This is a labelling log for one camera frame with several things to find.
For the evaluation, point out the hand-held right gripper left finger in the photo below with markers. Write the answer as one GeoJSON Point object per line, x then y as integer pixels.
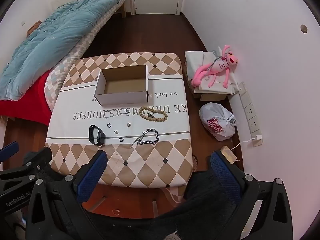
{"type": "Point", "coordinates": [92, 172]}

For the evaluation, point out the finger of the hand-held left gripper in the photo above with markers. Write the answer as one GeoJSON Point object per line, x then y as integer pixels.
{"type": "Point", "coordinates": [37, 160]}
{"type": "Point", "coordinates": [8, 150]}

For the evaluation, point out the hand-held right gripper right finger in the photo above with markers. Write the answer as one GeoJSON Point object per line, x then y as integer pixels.
{"type": "Point", "coordinates": [225, 177]}

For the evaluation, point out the black smart band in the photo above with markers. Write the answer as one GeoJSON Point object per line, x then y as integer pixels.
{"type": "Point", "coordinates": [100, 138]}

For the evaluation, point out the small silver earrings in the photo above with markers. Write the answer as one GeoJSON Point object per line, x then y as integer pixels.
{"type": "Point", "coordinates": [128, 124]}

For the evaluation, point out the white charger adapter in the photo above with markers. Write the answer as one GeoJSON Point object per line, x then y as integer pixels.
{"type": "Point", "coordinates": [227, 152]}

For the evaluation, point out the person's foot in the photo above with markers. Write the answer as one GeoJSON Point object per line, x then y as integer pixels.
{"type": "Point", "coordinates": [195, 161]}

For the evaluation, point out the person's black pants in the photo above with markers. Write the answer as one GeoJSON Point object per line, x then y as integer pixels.
{"type": "Point", "coordinates": [200, 205]}

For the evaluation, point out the red bed sheet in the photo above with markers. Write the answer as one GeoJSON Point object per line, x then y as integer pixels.
{"type": "Point", "coordinates": [25, 105]}

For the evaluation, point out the white plastic bag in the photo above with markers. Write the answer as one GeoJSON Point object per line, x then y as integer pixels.
{"type": "Point", "coordinates": [215, 115]}

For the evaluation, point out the diamond pattern tablecloth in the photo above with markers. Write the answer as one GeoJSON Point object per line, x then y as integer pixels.
{"type": "Point", "coordinates": [155, 155]}

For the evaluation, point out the white power strip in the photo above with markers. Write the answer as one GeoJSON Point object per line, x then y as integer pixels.
{"type": "Point", "coordinates": [250, 110]}

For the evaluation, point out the flat brown cardboard box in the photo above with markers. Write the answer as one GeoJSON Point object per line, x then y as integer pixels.
{"type": "Point", "coordinates": [212, 97]}

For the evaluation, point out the pink plush toy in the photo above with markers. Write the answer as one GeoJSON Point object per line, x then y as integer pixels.
{"type": "Point", "coordinates": [220, 66]}

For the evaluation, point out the blue quilt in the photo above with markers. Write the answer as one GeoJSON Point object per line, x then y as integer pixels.
{"type": "Point", "coordinates": [50, 42]}

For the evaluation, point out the brown cloth item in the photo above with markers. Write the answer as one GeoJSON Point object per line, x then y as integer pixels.
{"type": "Point", "coordinates": [35, 27]}

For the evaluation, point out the wooden bed frame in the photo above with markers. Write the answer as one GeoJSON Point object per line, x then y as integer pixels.
{"type": "Point", "coordinates": [123, 11]}

